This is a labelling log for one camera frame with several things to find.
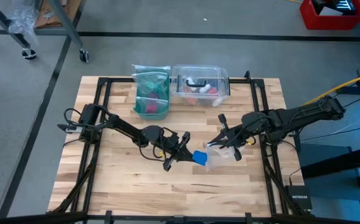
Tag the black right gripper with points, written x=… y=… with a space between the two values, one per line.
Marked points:
x=236 y=137

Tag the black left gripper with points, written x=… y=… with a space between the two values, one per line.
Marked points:
x=172 y=144

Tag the blue bandage roll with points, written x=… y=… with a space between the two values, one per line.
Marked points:
x=200 y=158

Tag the clear zip plastic bag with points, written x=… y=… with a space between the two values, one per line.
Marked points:
x=220 y=158

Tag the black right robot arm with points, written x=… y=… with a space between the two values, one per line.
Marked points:
x=292 y=119

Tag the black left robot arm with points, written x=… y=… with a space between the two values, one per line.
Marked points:
x=127 y=127

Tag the long white bandage roll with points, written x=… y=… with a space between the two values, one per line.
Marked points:
x=216 y=102

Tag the red bandage roll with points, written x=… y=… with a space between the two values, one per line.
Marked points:
x=212 y=91

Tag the orange bandage roll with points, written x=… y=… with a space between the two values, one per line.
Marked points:
x=191 y=100

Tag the short white bandage roll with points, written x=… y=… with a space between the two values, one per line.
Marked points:
x=191 y=80
x=205 y=89

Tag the magenta bandage roll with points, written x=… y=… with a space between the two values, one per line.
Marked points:
x=151 y=109

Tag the zip bag with magenta roll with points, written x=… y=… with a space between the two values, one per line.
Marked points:
x=152 y=101

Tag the teal plastic bin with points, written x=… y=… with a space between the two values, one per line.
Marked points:
x=155 y=116

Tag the clear plastic storage box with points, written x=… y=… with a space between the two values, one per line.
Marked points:
x=217 y=74

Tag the zip bag with teal contents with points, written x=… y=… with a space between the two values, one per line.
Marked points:
x=150 y=81

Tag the black caster wheel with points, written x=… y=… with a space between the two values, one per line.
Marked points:
x=29 y=54
x=83 y=56

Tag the red plastic crate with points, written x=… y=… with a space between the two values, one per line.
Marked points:
x=332 y=23

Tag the black item in crate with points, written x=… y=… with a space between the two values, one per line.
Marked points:
x=339 y=6

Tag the brown cardboard box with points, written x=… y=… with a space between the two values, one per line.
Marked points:
x=43 y=15

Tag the crumpled clear plastic sheet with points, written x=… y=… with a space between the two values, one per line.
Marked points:
x=22 y=18

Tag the black network switch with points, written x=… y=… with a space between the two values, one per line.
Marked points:
x=298 y=197

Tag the black table frame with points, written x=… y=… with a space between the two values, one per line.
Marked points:
x=121 y=80

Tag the small black bracket device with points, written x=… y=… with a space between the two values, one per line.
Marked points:
x=68 y=127

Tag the grey metal cart frame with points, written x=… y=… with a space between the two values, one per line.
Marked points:
x=66 y=25

